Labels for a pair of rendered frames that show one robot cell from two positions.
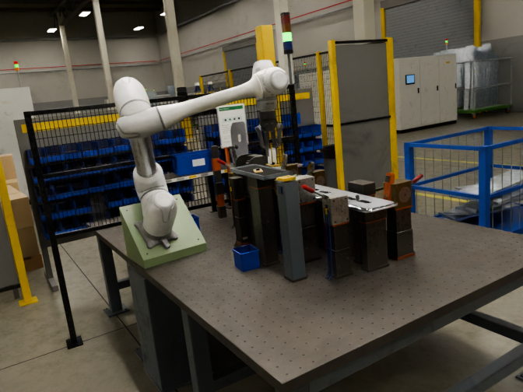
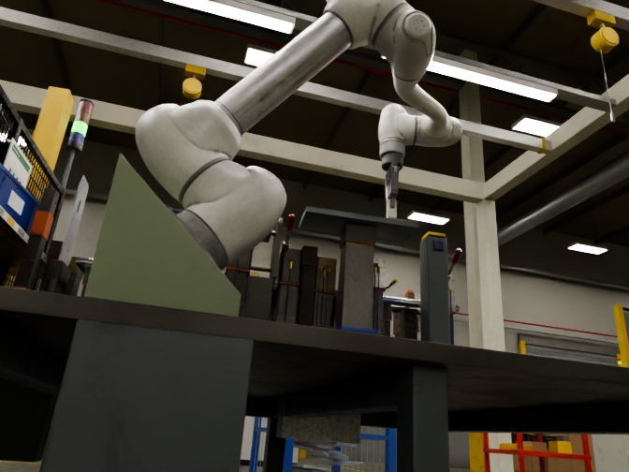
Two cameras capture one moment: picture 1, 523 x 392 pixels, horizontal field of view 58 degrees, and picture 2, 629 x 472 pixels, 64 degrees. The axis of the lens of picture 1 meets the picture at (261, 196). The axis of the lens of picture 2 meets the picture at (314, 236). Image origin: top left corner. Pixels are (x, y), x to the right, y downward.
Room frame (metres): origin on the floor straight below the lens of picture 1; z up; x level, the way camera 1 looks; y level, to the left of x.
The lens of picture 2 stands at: (1.91, 1.49, 0.50)
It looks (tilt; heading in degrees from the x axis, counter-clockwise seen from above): 22 degrees up; 287
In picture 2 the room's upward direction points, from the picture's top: 4 degrees clockwise
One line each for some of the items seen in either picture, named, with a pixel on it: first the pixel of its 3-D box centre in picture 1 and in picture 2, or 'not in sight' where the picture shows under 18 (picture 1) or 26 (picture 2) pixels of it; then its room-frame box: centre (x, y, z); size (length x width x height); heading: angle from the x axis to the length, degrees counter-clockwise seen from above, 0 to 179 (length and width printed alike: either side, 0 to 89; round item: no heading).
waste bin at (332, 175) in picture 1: (341, 173); not in sight; (6.13, -1.07, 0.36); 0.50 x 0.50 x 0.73
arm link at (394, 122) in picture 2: (265, 78); (396, 125); (2.10, -0.07, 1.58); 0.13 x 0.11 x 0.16; 12
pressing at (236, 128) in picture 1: (240, 146); (75, 220); (3.22, 0.11, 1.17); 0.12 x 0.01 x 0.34; 116
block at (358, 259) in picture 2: (263, 218); (355, 294); (2.21, 0.00, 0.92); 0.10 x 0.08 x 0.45; 26
